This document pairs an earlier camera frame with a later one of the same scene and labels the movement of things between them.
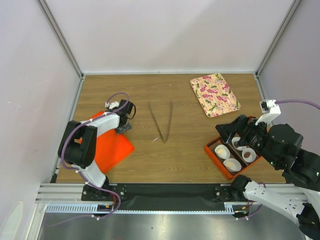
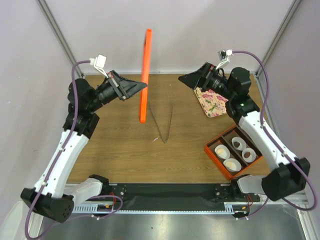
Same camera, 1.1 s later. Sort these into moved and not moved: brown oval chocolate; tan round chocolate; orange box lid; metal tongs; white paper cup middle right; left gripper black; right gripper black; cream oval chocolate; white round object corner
Moved: left gripper black; right gripper black; orange box lid
Not moved: cream oval chocolate; metal tongs; tan round chocolate; white paper cup middle right; brown oval chocolate; white round object corner
